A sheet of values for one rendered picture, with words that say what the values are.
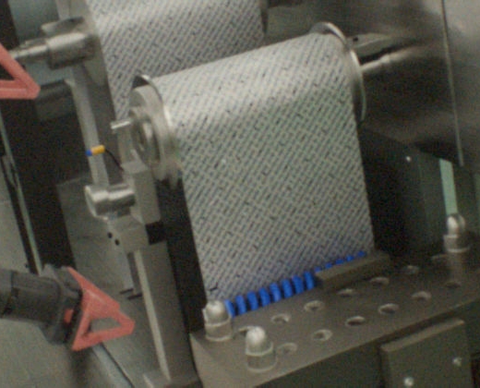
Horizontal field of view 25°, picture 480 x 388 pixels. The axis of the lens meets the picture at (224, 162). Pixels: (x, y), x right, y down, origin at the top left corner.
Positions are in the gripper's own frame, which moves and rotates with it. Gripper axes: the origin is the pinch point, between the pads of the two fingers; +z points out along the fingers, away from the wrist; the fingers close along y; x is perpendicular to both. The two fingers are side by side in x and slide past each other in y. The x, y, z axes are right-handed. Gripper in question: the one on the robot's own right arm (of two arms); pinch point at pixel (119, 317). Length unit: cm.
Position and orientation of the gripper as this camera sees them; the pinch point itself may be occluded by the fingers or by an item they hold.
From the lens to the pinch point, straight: 130.2
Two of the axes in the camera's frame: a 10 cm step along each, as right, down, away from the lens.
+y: 3.9, 2.4, -8.9
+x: 3.3, -9.4, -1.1
